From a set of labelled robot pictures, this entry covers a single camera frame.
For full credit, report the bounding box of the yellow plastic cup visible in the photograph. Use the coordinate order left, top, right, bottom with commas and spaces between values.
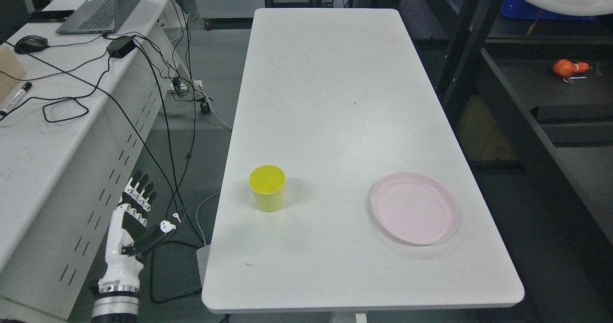
248, 165, 285, 212

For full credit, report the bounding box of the black smartphone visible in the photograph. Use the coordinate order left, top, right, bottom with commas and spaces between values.
26, 10, 75, 23

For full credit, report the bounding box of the orange toy object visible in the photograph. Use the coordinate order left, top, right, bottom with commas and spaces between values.
551, 59, 590, 78

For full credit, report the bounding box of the black looped cable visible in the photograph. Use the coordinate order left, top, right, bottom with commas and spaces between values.
42, 97, 90, 123

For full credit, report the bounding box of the black power adapter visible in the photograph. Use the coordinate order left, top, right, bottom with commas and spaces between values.
106, 36, 136, 59

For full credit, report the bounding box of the black metal shelf rack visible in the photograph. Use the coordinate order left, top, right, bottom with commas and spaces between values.
425, 0, 612, 311

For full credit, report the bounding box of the grey laptop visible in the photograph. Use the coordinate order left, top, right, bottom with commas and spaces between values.
55, 0, 141, 34

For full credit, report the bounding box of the black computer mouse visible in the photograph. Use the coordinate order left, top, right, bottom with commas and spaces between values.
13, 35, 49, 55

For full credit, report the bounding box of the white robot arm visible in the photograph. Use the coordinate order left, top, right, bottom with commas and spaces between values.
91, 169, 186, 323

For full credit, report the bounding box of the pink plastic plate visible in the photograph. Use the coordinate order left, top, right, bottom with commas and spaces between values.
370, 172, 459, 246

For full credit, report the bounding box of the black marker pen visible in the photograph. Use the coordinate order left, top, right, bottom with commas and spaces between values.
0, 81, 33, 120

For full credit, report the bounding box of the white work table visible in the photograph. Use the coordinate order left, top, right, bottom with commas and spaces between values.
202, 8, 524, 313

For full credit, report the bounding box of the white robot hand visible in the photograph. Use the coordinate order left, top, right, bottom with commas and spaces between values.
98, 170, 187, 294

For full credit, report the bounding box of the white side desk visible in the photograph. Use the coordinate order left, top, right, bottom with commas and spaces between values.
0, 0, 182, 323

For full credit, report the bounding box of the white power strip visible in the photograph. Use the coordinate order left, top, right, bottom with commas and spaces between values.
169, 78, 204, 94

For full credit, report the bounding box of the cardboard box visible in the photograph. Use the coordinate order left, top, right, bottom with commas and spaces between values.
0, 45, 26, 102

